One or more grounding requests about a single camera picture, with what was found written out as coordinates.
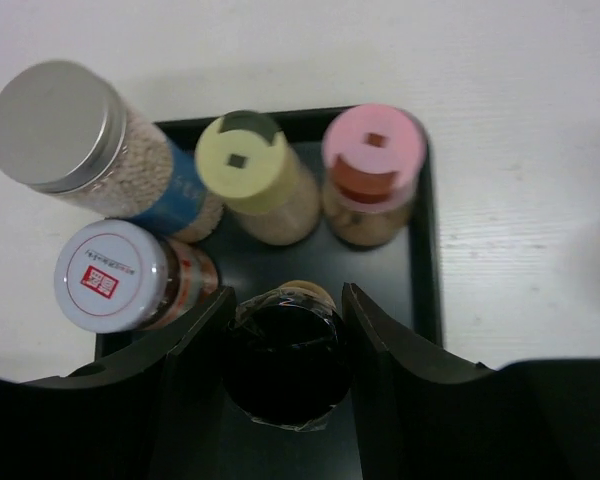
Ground pink cap spice bottle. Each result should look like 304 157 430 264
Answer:
321 103 428 248

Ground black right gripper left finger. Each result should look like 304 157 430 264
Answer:
0 287 235 479

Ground dark sauce jar white lid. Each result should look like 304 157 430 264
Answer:
54 220 220 334

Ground small dark spice bottle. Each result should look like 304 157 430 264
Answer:
220 280 352 432

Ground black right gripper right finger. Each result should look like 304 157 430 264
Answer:
342 284 600 479

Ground yellow cap spice bottle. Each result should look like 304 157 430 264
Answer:
194 110 321 246

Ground tall jar silver lid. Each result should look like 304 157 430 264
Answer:
0 60 223 243

